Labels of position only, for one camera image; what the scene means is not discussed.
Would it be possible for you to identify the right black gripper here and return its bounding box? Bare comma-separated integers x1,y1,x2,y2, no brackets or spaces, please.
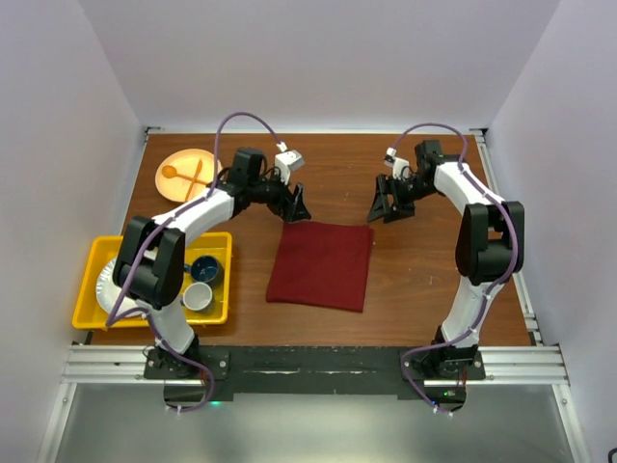
366,175,439,225

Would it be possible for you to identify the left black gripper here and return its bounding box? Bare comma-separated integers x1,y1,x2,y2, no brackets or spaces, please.
249,165,310,224

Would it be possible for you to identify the dark red cloth napkin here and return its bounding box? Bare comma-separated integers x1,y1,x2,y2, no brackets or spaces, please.
265,221,373,313

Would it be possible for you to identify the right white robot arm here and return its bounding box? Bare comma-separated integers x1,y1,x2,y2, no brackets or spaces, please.
367,140,524,379

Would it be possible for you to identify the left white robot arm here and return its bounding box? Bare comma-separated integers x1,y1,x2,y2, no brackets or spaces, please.
106,148,310,378

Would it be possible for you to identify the yellow plastic bin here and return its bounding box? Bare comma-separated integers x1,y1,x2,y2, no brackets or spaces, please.
71,231,232,330

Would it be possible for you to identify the orange plastic fork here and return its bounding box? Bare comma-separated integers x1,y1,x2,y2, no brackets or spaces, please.
185,159,203,202

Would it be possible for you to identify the dark blue mug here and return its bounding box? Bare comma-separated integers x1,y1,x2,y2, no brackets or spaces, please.
184,255,224,286

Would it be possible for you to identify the orange round plate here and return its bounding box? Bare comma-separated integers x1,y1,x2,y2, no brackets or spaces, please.
154,149,222,203

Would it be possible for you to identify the grey white mug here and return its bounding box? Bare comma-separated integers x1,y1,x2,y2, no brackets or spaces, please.
181,282,214,313

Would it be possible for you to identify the orange plastic spoon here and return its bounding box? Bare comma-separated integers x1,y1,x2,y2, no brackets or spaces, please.
161,165,208,186

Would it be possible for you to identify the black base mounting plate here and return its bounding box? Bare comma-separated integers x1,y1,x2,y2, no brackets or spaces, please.
143,344,486,403

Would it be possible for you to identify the white paper plate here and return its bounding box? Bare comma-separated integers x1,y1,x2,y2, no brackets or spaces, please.
95,258,139,319

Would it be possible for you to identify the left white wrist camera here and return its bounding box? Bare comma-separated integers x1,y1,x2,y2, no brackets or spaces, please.
275,142,305,185

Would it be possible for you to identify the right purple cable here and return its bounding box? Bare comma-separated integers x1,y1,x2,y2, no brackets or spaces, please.
388,122,521,415

